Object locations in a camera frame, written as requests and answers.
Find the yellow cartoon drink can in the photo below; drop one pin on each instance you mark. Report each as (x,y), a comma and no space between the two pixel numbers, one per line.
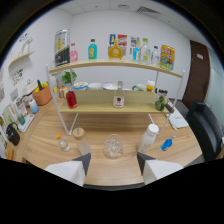
(167,57)

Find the amber syrup bottle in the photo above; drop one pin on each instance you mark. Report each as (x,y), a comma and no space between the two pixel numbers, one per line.
(115,52)

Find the white kitchen appliance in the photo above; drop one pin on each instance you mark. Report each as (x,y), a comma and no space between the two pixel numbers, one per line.
(29,88)

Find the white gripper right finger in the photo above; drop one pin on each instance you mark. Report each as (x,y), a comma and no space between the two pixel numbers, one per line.
(156,170)

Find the two-tier wooden shelf rack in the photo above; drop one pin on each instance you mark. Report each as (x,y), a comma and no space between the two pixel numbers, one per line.
(100,100)

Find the yellow toy fruit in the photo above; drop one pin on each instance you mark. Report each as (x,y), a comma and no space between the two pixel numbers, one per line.
(46,85)

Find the pink bottle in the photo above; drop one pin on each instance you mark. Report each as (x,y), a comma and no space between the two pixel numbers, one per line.
(74,55)

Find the blue patterned bowl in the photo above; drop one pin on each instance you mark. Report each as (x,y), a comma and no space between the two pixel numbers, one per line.
(80,86)

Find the black armchair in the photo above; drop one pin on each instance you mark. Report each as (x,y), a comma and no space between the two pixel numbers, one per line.
(206,130)

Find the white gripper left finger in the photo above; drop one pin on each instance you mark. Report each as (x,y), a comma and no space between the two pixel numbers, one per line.
(71,171)

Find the white vase decoration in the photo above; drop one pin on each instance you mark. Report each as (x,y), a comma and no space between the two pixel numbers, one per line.
(26,43)

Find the black bag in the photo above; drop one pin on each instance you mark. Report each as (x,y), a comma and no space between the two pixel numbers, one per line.
(13,135)

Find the red liquid bottle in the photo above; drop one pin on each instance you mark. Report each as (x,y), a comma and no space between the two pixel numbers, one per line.
(71,100)

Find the clear bottle with red label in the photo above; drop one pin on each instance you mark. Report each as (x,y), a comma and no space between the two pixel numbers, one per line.
(118,100)

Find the wooden wall shelf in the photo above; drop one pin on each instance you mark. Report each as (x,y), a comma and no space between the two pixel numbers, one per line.
(20,58)

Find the light blue bottle yellow cap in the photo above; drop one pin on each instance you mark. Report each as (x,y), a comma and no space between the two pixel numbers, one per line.
(136,53)

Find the blue liquid bottle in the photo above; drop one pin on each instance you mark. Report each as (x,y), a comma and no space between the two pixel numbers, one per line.
(167,144)

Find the clear glass with ice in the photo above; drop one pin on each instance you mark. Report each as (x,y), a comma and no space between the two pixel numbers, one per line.
(113,148)

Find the silver and black drink can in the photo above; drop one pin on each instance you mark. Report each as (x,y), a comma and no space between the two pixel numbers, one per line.
(62,48)

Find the square ceiling fixture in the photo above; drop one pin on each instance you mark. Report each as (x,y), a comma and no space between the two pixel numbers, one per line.
(123,6)

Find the teal bottle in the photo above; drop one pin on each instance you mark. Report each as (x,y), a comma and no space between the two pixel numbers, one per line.
(92,51)

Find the white notebook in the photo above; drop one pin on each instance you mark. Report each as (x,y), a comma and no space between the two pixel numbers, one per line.
(179,119)

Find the glass with lime pieces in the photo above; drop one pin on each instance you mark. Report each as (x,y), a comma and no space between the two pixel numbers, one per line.
(160,104)

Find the white milk bottle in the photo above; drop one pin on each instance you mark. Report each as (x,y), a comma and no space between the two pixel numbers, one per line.
(148,140)

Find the blue wall poster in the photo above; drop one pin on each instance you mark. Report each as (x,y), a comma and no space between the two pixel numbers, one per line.
(112,37)

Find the light blue cup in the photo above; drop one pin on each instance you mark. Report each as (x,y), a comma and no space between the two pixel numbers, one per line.
(33,107)

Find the clear bottle with green cap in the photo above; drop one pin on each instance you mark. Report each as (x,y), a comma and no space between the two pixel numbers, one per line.
(144,53)

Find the red wall poster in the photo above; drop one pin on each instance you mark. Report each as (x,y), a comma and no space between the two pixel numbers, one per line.
(123,38)

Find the clear bottle with orange cap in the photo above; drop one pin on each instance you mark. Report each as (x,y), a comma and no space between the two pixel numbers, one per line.
(63,145)

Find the small white bowl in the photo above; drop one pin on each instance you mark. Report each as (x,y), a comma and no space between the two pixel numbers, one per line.
(95,86)

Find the wide white bowl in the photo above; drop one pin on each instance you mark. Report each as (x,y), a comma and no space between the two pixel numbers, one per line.
(109,86)

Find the ceiling air vent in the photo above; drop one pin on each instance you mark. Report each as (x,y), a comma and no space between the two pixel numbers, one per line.
(148,10)

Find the white tray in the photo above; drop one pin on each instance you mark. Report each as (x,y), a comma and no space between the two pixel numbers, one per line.
(26,124)

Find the green potted plant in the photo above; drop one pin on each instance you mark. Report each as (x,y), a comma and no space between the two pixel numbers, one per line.
(69,76)

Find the small clear bottle dark cap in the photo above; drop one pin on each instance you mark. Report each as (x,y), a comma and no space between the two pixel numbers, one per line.
(155,58)

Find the white mug with green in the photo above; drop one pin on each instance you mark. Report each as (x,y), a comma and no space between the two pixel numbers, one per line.
(140,87)

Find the green toy vegetable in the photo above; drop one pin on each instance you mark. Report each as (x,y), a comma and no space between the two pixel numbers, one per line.
(39,85)

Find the dark brown door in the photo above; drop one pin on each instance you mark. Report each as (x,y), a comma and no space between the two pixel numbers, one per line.
(196,76)

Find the multicolour wall poster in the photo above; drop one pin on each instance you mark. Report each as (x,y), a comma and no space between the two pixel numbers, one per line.
(132,38)

